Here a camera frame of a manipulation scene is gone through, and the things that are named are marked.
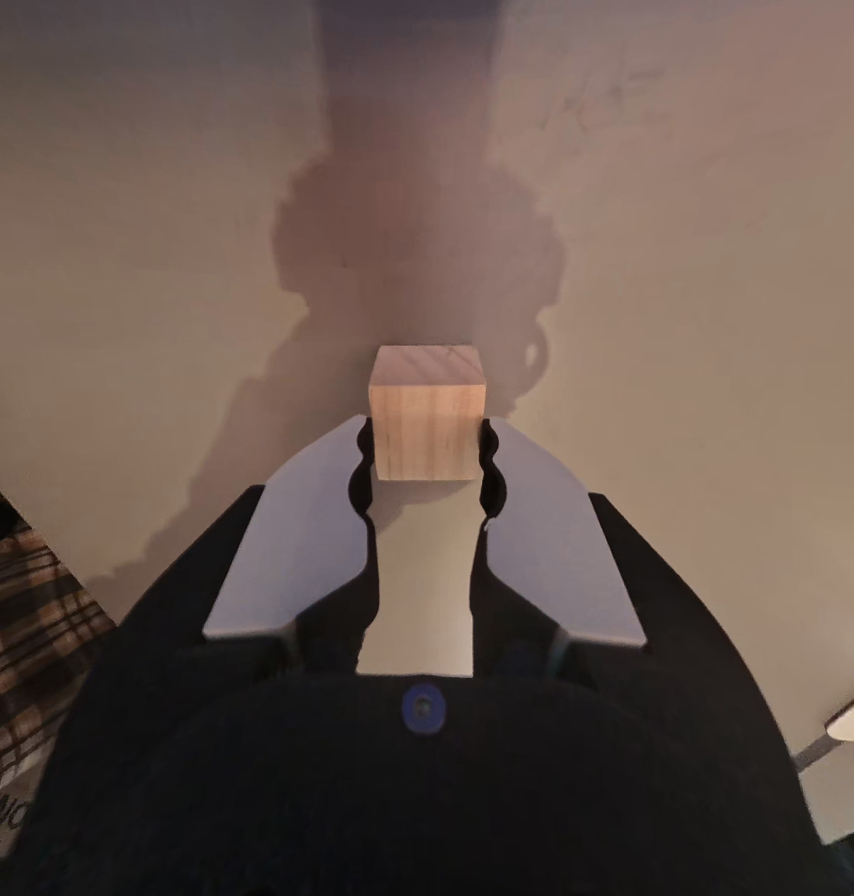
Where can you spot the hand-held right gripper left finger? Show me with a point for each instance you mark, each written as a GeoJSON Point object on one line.
{"type": "Point", "coordinates": [294, 553]}

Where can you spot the wooden cube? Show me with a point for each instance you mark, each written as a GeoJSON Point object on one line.
{"type": "Point", "coordinates": [427, 420]}

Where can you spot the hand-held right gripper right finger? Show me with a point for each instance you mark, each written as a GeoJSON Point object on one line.
{"type": "Point", "coordinates": [560, 560]}

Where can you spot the pale printed object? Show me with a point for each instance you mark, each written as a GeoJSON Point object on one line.
{"type": "Point", "coordinates": [3, 819]}

